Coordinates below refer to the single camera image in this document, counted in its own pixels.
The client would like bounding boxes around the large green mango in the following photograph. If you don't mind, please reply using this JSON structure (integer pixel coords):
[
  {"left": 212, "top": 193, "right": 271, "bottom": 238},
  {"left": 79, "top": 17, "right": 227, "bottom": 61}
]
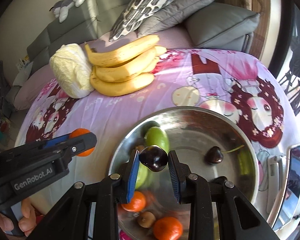
[{"left": 144, "top": 126, "right": 170, "bottom": 153}]

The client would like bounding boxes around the small green mango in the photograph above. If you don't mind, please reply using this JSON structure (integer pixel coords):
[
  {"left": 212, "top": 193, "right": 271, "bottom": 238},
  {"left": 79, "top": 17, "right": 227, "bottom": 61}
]
[{"left": 135, "top": 164, "right": 154, "bottom": 190}]

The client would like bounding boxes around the cartoon print bed sheet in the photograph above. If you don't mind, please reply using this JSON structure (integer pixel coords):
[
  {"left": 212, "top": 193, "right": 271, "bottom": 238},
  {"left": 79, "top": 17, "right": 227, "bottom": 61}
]
[{"left": 14, "top": 48, "right": 298, "bottom": 240}]

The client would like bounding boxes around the brown kiwi fruit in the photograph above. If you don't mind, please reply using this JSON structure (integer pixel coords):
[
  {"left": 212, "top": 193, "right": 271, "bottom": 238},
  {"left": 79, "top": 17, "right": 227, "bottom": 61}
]
[{"left": 137, "top": 211, "right": 156, "bottom": 229}]

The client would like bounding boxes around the yellow banana middle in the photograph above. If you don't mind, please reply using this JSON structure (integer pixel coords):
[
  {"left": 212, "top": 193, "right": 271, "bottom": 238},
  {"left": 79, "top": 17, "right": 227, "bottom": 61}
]
[{"left": 91, "top": 46, "right": 167, "bottom": 83}]

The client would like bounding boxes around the grey white plush toy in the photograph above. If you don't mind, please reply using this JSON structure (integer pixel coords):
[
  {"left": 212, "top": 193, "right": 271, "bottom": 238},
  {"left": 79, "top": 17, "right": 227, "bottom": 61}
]
[{"left": 49, "top": 0, "right": 85, "bottom": 23}]

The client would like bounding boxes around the grey pillow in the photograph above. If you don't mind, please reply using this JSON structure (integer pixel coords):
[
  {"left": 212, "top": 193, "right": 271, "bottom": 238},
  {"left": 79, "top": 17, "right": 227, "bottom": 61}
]
[{"left": 136, "top": 0, "right": 215, "bottom": 38}]

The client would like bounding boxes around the napa cabbage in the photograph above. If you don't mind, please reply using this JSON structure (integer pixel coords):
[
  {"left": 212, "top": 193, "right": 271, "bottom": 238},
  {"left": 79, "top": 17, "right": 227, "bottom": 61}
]
[{"left": 49, "top": 43, "right": 94, "bottom": 99}]

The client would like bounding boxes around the smartphone on stand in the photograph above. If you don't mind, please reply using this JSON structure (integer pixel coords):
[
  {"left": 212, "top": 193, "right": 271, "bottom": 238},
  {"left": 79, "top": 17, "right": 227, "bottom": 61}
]
[{"left": 267, "top": 144, "right": 300, "bottom": 231}]

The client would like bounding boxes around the yellow banana top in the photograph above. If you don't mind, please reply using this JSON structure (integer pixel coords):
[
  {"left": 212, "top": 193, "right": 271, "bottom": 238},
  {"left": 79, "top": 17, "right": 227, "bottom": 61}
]
[{"left": 84, "top": 35, "right": 160, "bottom": 67}]

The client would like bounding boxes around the dark cherry with stem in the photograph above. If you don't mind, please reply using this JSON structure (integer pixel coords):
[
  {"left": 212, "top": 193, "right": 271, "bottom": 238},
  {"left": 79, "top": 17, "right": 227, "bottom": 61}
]
[{"left": 205, "top": 145, "right": 244, "bottom": 165}]

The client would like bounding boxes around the silver metal plate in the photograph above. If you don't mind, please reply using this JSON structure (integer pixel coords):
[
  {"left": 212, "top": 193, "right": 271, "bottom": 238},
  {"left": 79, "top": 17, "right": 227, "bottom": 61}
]
[{"left": 108, "top": 107, "right": 259, "bottom": 239}]

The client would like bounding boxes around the person's left hand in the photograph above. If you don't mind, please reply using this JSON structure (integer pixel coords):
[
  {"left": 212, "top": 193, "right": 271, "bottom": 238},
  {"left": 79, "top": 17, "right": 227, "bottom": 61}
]
[{"left": 0, "top": 197, "right": 38, "bottom": 238}]

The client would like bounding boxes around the orange mandarin with stem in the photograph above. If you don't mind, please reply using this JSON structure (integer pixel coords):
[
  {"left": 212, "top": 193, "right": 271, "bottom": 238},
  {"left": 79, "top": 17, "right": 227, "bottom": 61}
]
[{"left": 121, "top": 191, "right": 147, "bottom": 212}]

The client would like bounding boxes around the grey sofa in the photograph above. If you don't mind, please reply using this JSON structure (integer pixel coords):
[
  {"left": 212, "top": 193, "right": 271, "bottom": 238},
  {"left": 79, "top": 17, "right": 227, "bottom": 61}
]
[{"left": 6, "top": 0, "right": 260, "bottom": 110}]

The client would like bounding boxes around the black white patterned pillow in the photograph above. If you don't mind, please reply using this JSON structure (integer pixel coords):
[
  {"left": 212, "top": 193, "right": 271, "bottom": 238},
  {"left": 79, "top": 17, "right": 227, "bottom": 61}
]
[{"left": 109, "top": 0, "right": 174, "bottom": 42}]

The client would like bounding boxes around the yellow banana bottom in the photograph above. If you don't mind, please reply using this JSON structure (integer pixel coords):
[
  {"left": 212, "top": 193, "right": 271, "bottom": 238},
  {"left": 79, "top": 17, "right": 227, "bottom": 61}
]
[{"left": 90, "top": 67, "right": 154, "bottom": 97}]

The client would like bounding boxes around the orange mandarin front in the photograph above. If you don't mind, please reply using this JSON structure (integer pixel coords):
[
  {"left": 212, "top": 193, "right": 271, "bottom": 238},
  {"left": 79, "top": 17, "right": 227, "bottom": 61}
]
[{"left": 153, "top": 217, "right": 183, "bottom": 240}]

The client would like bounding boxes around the yellow banana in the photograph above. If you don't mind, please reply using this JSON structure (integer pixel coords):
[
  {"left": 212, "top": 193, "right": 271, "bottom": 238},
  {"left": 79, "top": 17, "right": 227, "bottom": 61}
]
[
  {"left": 84, "top": 35, "right": 160, "bottom": 67},
  {"left": 91, "top": 46, "right": 167, "bottom": 83},
  {"left": 90, "top": 67, "right": 154, "bottom": 97}
]

